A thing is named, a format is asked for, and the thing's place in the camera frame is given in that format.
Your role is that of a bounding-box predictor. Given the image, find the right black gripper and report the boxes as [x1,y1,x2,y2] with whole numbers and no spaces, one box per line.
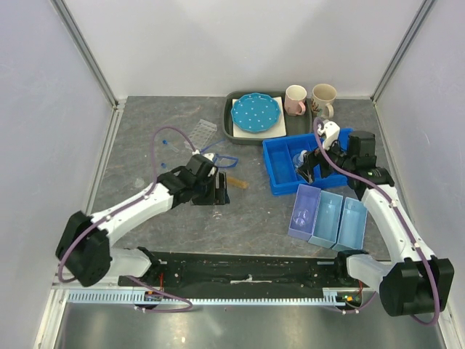
[295,135,355,184]

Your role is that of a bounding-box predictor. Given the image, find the round glass flask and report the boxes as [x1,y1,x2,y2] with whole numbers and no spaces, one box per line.
[293,150,311,170]

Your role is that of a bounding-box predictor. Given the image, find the clear glass beaker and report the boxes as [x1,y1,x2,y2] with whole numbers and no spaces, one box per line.
[292,209,313,229]

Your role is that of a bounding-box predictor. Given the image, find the small glass stopper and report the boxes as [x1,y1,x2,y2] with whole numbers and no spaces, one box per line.
[134,178,145,188]

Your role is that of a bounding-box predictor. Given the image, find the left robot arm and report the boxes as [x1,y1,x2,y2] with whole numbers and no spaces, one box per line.
[55,152,225,287]

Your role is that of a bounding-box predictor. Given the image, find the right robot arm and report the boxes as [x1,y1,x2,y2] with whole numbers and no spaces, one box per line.
[298,130,454,326]

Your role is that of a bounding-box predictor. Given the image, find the brown test tube brush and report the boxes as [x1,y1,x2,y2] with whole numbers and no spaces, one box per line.
[227,177,249,189]

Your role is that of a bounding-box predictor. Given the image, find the blue divided bin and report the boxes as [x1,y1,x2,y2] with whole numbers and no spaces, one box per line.
[262,128,353,196]

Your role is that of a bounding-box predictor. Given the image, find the blue safety goggles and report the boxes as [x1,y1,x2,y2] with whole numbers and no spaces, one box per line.
[200,139,239,169]

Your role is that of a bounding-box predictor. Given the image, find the dark grey tray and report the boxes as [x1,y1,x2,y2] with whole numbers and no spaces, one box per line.
[222,91,312,145]

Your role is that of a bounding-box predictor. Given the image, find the white square plate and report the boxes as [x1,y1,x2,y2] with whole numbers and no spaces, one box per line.
[232,97,286,140]

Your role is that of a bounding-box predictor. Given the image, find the purple plastic box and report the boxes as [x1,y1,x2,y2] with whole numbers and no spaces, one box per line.
[288,185,321,241]

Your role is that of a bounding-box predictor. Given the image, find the light blue box middle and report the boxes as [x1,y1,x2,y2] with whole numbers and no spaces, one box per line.
[308,190,344,249]

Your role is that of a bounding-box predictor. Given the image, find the light blue box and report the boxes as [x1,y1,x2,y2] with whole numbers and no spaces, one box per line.
[332,197,368,252]
[308,190,344,249]

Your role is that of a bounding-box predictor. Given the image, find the clear test tube rack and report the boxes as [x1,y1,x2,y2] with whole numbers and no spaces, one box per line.
[188,119,217,150]

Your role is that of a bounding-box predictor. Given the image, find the pink mug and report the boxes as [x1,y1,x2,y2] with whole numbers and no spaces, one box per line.
[284,85,307,116]

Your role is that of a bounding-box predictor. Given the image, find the cream floral mug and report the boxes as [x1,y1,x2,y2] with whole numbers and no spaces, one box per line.
[311,84,337,119]

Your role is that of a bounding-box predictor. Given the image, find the blue polka dot plate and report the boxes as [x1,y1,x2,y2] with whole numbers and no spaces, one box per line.
[230,92,280,133]

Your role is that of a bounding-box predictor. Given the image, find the light blue box right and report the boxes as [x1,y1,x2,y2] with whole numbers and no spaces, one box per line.
[332,197,368,252]

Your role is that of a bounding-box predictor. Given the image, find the blue-capped test tube far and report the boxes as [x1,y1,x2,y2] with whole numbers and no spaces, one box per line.
[162,140,179,153]

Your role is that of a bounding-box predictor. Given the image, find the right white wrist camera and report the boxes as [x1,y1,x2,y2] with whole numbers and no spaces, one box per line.
[316,120,341,151]

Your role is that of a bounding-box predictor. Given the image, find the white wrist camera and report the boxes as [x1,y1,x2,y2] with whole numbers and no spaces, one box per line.
[190,150,215,169]
[316,120,341,151]

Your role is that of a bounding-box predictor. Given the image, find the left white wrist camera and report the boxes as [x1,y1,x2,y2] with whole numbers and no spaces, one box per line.
[190,150,215,169]

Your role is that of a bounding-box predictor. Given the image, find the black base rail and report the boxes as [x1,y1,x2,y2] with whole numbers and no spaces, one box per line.
[141,250,361,300]

